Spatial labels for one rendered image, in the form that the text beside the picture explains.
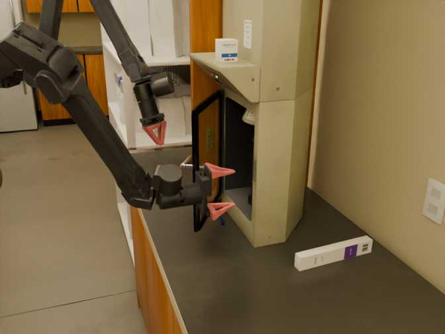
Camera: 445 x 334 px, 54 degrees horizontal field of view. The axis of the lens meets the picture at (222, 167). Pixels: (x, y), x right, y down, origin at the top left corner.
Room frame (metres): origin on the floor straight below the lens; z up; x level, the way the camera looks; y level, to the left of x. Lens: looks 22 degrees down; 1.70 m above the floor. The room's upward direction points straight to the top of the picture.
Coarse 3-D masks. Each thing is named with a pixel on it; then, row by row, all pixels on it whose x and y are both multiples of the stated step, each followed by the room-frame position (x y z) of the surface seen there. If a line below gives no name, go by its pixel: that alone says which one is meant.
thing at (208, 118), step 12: (216, 108) 1.43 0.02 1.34; (192, 120) 1.20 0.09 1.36; (204, 120) 1.29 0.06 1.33; (216, 120) 1.43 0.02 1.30; (192, 132) 1.20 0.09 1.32; (204, 132) 1.29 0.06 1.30; (216, 132) 1.43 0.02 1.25; (192, 144) 1.20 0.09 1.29; (204, 144) 1.29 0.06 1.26; (216, 144) 1.43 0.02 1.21; (192, 156) 1.20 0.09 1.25; (204, 156) 1.29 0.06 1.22; (216, 156) 1.43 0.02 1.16; (216, 180) 1.43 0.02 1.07; (216, 192) 1.43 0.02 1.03
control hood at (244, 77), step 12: (204, 60) 1.31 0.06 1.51; (216, 60) 1.30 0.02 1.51; (240, 60) 1.30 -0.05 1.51; (216, 72) 1.25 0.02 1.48; (228, 72) 1.17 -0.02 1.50; (240, 72) 1.18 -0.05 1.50; (252, 72) 1.19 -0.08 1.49; (228, 84) 1.25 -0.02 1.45; (240, 84) 1.18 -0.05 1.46; (252, 84) 1.20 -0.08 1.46; (240, 96) 1.26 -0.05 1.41; (252, 96) 1.20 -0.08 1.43
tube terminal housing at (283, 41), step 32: (224, 0) 1.48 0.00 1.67; (256, 0) 1.24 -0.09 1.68; (288, 0) 1.23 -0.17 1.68; (224, 32) 1.48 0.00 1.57; (256, 32) 1.24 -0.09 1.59; (288, 32) 1.23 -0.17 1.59; (256, 64) 1.23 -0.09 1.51; (288, 64) 1.23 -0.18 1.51; (224, 96) 1.48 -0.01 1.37; (288, 96) 1.23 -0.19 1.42; (224, 128) 1.48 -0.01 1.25; (256, 128) 1.22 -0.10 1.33; (288, 128) 1.23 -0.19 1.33; (256, 160) 1.21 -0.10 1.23; (288, 160) 1.24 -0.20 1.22; (224, 192) 1.47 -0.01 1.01; (256, 192) 1.20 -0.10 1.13; (288, 192) 1.24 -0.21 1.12; (256, 224) 1.20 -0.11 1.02; (288, 224) 1.26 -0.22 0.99
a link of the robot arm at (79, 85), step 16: (80, 64) 0.94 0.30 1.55; (48, 80) 0.83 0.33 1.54; (80, 80) 0.90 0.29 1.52; (48, 96) 0.85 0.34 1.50; (64, 96) 0.85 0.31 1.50; (80, 96) 0.89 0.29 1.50; (80, 112) 0.90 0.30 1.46; (96, 112) 0.92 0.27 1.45; (80, 128) 0.92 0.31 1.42; (96, 128) 0.91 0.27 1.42; (112, 128) 0.96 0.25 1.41; (96, 144) 0.94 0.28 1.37; (112, 144) 0.94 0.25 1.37; (112, 160) 0.95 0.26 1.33; (128, 160) 0.97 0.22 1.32; (128, 176) 0.97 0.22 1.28; (144, 176) 1.01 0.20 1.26; (128, 192) 0.98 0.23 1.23; (144, 192) 0.99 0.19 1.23
